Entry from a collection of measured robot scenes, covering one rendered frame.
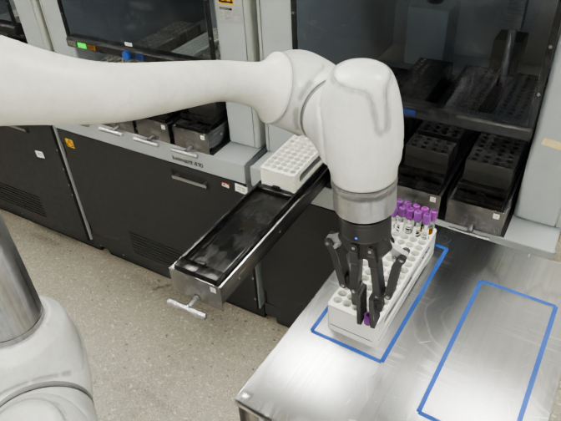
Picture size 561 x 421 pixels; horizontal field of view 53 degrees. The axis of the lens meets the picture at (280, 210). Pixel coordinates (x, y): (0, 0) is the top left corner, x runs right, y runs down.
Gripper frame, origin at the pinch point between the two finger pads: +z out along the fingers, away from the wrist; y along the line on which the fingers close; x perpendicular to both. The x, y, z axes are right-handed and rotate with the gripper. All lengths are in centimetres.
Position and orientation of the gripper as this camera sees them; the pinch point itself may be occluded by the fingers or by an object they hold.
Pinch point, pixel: (367, 306)
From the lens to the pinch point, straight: 94.1
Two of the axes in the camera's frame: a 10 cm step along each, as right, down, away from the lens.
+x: -4.5, 5.8, -6.8
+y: -8.9, -1.9, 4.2
